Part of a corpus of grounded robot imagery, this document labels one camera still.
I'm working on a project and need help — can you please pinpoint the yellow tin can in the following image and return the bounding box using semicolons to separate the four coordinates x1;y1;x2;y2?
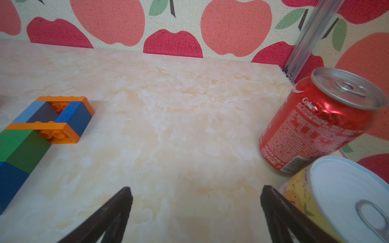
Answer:
279;156;389;243

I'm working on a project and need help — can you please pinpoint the red soda can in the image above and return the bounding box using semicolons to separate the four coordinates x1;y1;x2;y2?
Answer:
259;67;389;175

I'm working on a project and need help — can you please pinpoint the green lego brick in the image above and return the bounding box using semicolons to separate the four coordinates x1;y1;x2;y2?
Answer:
1;130;51;174

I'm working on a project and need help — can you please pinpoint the orange lego brick small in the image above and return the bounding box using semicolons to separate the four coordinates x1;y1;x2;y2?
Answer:
36;96;95;116

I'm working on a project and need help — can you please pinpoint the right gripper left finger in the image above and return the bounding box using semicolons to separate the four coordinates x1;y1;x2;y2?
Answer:
60;187;133;243

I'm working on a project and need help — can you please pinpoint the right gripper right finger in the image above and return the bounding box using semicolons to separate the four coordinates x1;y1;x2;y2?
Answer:
260;185;337;243

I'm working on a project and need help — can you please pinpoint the dark blue lego brick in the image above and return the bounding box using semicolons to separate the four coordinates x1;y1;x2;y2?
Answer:
0;162;29;214

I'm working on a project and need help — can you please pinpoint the right frame post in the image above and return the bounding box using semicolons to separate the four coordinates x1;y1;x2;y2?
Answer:
283;0;344;84

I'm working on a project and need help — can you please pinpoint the light blue lego brick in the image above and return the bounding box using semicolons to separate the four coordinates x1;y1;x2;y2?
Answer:
13;101;59;123

